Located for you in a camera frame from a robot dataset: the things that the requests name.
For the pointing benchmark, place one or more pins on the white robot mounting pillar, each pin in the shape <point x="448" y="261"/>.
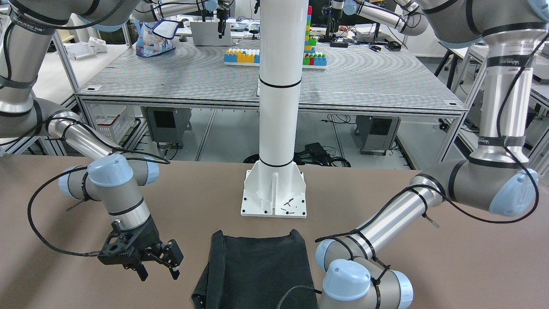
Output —
<point x="275" y="187"/>

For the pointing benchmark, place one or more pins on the colourful toy block set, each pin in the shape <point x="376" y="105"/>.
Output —
<point x="311" y="59"/>

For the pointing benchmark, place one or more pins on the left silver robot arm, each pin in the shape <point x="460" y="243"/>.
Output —
<point x="494" y="178"/>

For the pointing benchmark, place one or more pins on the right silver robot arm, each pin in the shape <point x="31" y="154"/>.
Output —
<point x="115" y="174"/>

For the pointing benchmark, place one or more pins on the white plastic basket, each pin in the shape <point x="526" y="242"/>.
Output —
<point x="112" y="120"/>

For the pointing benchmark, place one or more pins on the printed plastic bag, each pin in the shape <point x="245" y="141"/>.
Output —
<point x="155" y="38"/>

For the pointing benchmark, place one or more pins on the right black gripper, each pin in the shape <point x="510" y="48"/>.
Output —
<point x="147" y="236"/>

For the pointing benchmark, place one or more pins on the black graphic t-shirt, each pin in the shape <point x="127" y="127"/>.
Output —
<point x="256" y="273"/>

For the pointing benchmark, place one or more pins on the striped metal workbench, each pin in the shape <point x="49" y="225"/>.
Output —
<point x="357" y="80"/>

